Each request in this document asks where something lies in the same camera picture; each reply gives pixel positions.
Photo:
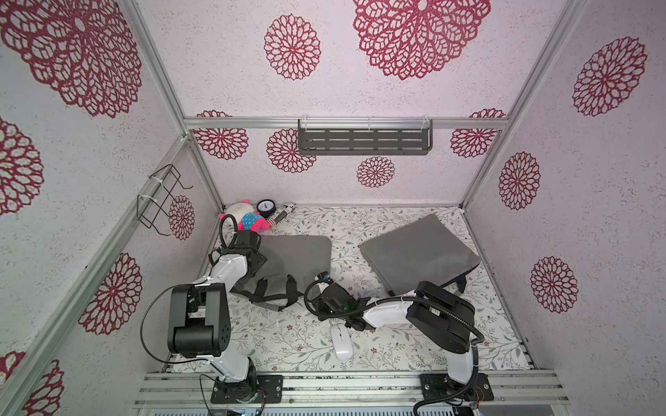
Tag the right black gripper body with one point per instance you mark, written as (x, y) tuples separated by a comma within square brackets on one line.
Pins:
[(329, 295)]

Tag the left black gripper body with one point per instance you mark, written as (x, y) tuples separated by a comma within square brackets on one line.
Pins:
[(262, 259)]

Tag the white computer mouse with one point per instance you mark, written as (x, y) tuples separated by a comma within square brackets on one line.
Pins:
[(343, 346)]

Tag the grey laptop bag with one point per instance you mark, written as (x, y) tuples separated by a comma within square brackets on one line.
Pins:
[(292, 263), (424, 250)]

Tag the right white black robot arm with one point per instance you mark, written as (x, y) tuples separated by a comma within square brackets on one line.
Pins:
[(443, 317)]

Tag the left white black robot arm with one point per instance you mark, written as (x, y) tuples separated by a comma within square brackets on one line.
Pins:
[(199, 324)]

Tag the pink white plush toy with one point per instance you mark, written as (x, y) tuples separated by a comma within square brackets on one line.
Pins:
[(246, 217)]

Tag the black round gauge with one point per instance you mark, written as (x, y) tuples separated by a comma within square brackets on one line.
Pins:
[(266, 208)]

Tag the small striped tool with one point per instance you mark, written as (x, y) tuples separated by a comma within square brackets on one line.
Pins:
[(281, 214)]

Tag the black wire wall rack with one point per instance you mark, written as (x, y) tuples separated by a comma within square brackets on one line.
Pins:
[(150, 206)]

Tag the grey metal wall shelf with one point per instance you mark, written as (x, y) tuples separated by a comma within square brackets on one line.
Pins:
[(364, 141)]

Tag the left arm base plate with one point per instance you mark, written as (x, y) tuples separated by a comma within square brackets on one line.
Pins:
[(258, 389)]

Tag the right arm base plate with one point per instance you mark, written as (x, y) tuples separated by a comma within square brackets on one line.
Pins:
[(440, 388)]

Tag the aluminium front rail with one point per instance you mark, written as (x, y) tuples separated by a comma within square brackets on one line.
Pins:
[(350, 389)]

